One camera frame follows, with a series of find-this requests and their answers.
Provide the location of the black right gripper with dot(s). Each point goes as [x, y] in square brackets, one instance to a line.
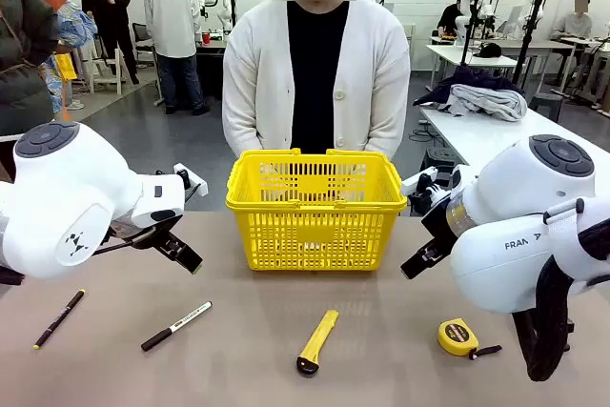
[441, 226]

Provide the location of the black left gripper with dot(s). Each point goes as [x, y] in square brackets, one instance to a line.
[148, 230]

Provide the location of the black white marker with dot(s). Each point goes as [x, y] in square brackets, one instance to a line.
[176, 326]

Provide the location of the thin black yellow-tipped pen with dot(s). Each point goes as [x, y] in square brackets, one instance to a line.
[59, 319]

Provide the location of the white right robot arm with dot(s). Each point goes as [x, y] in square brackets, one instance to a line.
[505, 259]

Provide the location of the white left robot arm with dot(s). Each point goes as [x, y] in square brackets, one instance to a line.
[71, 188]

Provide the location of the person's right forearm white sleeve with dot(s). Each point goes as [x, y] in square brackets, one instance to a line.
[240, 126]

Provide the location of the person's left forearm white sleeve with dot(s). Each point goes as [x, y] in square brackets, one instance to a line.
[388, 126]

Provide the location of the yellow plastic shopping basket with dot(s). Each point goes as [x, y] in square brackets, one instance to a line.
[314, 234]

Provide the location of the person in white cardigan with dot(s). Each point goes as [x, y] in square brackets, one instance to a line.
[257, 68]

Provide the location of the person in white lab coat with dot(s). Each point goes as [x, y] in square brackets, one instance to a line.
[171, 21]

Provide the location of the seated person in black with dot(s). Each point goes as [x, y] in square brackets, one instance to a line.
[449, 18]

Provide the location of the person in black coat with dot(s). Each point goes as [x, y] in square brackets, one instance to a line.
[107, 6]

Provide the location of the person in dark puffer jacket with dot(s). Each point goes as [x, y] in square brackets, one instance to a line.
[24, 45]

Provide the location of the seated person in grey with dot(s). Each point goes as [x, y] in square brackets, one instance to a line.
[574, 23]

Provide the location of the yellow tape measure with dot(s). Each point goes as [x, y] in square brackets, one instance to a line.
[455, 338]

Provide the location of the black stool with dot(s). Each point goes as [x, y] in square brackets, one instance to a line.
[441, 156]

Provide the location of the yellow black utility knife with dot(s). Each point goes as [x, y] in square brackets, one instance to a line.
[317, 342]

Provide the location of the large white table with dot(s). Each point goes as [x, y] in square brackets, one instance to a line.
[472, 133]

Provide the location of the grey white garment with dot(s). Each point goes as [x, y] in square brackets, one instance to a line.
[491, 99]

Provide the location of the pile of clothes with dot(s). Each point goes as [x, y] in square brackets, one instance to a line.
[476, 77]

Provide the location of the white wooden step stool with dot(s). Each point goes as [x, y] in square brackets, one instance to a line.
[112, 71]

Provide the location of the dark background table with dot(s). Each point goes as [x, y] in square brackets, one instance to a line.
[212, 59]

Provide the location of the grey plastic stool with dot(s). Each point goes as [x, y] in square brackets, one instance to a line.
[547, 104]

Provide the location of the small white table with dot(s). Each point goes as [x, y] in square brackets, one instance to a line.
[457, 56]

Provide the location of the red cup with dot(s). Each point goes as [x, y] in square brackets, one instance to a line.
[206, 38]

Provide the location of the black office chair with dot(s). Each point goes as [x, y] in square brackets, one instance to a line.
[142, 37]

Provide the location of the yellow bag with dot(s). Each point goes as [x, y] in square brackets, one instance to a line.
[66, 66]

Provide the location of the black bag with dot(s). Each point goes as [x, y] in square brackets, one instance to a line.
[490, 50]

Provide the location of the black tripod stand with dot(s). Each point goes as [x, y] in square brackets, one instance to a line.
[529, 40]
[472, 26]

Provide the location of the brown background table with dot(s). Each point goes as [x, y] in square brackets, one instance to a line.
[538, 47]

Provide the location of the mannequin in orange blue clothes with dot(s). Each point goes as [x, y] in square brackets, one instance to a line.
[71, 26]

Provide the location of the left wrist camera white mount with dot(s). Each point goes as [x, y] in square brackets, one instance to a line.
[193, 183]

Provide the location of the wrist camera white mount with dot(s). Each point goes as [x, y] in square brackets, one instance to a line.
[420, 177]
[193, 183]

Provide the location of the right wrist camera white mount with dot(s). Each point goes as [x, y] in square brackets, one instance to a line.
[420, 177]

